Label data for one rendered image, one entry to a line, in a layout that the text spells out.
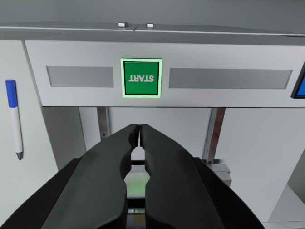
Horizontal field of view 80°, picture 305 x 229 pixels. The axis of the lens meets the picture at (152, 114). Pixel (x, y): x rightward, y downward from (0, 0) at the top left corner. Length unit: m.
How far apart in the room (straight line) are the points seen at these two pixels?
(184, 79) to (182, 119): 0.20
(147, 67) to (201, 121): 0.26
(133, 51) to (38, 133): 0.20
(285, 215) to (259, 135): 0.45
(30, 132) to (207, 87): 0.29
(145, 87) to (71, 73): 0.11
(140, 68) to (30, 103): 0.17
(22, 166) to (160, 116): 0.29
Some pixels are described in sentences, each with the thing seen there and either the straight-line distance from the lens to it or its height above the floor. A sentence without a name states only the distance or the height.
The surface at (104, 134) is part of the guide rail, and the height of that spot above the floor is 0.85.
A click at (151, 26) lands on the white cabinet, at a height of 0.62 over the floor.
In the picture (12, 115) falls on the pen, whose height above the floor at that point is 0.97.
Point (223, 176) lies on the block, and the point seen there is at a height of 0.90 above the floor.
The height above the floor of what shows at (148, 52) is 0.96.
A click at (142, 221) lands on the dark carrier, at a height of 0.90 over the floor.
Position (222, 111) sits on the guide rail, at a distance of 0.45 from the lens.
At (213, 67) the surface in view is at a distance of 0.28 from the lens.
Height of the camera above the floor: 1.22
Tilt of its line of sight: 62 degrees down
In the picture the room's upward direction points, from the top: 175 degrees clockwise
